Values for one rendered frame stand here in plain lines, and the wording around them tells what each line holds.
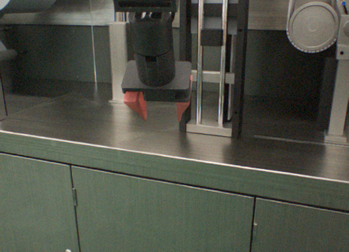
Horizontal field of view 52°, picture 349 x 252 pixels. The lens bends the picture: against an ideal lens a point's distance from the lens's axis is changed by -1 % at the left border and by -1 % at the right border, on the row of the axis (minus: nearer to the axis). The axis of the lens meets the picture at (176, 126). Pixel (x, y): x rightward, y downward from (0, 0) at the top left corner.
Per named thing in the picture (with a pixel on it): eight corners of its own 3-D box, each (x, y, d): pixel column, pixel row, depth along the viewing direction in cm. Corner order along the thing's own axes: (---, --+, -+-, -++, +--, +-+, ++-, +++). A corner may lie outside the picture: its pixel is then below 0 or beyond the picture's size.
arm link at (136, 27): (122, 18, 45) (168, 18, 44) (132, -9, 49) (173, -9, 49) (131, 62, 50) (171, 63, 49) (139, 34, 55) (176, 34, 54)
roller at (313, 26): (286, 49, 93) (290, 1, 89) (291, 40, 116) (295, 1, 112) (335, 52, 89) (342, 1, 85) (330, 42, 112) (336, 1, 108)
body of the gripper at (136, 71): (130, 69, 59) (122, 30, 53) (191, 70, 58) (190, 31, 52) (122, 96, 55) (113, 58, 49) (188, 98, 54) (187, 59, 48)
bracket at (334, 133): (324, 141, 90) (342, 15, 80) (323, 133, 96) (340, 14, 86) (346, 143, 89) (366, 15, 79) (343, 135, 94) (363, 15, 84)
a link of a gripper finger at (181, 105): (154, 103, 65) (148, 63, 58) (193, 105, 64) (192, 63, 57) (148, 132, 60) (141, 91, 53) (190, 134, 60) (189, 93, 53)
